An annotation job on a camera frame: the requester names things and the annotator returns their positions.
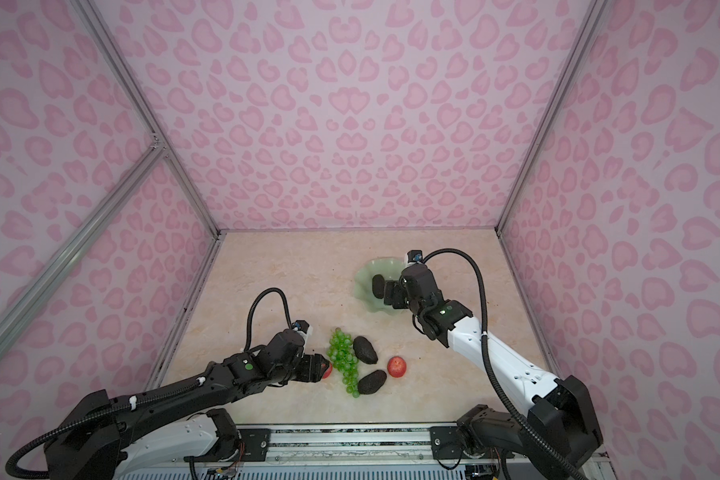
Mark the green glass fruit bowl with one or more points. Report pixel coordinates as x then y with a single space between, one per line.
390 268

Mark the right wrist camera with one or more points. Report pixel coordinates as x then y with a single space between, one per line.
414 257

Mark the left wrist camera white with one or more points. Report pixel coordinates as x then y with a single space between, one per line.
303 329

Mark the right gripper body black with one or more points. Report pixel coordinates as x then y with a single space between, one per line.
402 297

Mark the aluminium frame profile left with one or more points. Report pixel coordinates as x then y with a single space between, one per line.
15 319

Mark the dark avocado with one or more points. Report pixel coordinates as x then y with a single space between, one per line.
378 286

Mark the dark avocado table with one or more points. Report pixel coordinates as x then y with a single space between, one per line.
372 382
364 351

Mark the green fake grape bunch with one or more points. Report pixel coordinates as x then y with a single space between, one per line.
343 359

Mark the red apple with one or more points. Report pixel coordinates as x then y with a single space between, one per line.
396 367
327 372

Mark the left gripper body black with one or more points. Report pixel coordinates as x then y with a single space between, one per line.
302 369

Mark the aluminium frame profile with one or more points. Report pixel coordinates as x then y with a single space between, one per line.
15 319
596 16

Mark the aluminium frame profile right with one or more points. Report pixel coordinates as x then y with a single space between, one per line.
596 16

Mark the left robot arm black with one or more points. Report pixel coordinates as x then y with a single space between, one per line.
104 438

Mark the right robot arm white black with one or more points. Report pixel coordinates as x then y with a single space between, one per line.
545 418

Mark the metal base rail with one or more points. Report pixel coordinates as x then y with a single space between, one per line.
351 451

